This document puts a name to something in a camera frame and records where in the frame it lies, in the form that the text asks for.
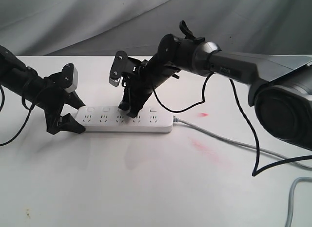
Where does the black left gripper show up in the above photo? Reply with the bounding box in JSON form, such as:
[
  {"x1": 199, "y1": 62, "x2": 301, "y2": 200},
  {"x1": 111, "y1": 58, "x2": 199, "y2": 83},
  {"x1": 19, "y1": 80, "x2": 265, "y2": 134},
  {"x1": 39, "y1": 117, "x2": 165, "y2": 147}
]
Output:
[{"x1": 36, "y1": 73, "x2": 86, "y2": 134}]

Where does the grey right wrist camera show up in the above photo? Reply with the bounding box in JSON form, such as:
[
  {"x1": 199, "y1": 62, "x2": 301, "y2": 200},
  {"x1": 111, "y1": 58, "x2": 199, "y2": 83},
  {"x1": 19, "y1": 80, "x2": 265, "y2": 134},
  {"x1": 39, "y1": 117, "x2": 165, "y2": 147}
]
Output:
[{"x1": 109, "y1": 51, "x2": 128, "y2": 87}]

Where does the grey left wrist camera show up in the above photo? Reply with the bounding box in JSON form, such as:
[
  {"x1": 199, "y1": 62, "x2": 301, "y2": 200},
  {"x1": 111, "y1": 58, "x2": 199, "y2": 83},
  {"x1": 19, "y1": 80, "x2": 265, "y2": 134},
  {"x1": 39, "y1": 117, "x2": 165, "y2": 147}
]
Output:
[{"x1": 60, "y1": 63, "x2": 78, "y2": 94}]

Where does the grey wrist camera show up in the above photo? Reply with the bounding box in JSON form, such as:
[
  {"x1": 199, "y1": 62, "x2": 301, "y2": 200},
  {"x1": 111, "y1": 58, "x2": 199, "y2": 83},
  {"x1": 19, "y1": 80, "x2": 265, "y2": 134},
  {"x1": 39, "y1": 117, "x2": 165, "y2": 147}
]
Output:
[
  {"x1": 60, "y1": 63, "x2": 78, "y2": 94},
  {"x1": 109, "y1": 51, "x2": 128, "y2": 87}
]

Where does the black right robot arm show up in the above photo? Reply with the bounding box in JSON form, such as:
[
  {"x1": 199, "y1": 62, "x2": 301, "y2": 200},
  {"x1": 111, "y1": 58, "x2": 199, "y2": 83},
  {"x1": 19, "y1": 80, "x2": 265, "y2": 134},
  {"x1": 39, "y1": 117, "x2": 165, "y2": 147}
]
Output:
[{"x1": 110, "y1": 21, "x2": 312, "y2": 150}]

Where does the white five-outlet power strip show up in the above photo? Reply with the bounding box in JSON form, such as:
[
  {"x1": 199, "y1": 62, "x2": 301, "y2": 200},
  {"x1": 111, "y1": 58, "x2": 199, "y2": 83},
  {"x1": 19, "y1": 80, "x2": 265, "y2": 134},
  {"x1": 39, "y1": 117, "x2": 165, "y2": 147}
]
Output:
[{"x1": 75, "y1": 106, "x2": 174, "y2": 133}]

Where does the grey power cable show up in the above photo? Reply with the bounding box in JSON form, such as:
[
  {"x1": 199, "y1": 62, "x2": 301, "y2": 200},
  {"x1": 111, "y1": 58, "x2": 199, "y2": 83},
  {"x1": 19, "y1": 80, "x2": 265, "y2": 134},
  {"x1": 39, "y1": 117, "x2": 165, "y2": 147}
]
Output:
[{"x1": 172, "y1": 116, "x2": 312, "y2": 227}]

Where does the grey fabric backdrop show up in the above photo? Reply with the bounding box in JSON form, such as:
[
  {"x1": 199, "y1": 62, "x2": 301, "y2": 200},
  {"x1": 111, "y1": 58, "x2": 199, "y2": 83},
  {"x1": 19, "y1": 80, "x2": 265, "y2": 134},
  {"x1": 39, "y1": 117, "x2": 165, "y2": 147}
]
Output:
[{"x1": 0, "y1": 0, "x2": 312, "y2": 56}]

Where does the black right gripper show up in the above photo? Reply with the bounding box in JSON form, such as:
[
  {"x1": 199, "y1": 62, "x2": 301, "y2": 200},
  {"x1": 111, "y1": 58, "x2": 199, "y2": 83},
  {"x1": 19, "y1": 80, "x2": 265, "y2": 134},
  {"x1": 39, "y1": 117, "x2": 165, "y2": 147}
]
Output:
[{"x1": 118, "y1": 55, "x2": 180, "y2": 117}]

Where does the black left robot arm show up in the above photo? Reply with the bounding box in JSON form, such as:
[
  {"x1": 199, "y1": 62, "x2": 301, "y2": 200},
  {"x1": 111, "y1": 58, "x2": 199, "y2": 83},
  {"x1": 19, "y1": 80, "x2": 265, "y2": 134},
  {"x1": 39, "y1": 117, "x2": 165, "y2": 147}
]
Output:
[{"x1": 0, "y1": 46, "x2": 85, "y2": 135}]

